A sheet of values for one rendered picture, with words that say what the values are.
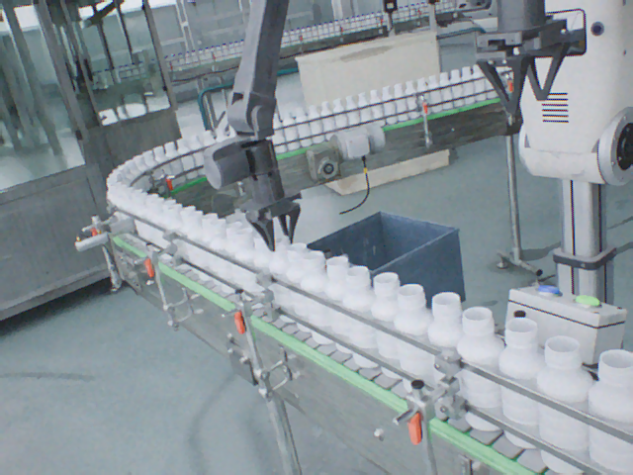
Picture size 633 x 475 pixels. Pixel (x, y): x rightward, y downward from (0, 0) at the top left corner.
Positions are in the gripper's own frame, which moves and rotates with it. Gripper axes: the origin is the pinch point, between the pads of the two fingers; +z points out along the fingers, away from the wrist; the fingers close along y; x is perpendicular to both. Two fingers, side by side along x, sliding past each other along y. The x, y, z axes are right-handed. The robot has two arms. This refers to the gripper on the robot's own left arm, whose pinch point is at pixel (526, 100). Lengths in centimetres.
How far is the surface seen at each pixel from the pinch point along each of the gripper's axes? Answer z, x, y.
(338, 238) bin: 48, 86, 26
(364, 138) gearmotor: 39, 146, 90
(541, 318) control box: 29.9, -2.5, -3.2
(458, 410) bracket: 35.3, -1.9, -20.8
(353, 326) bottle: 31.4, 20.7, -19.0
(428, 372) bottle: 35.2, 6.8, -17.2
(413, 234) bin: 50, 73, 43
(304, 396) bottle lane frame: 52, 38, -21
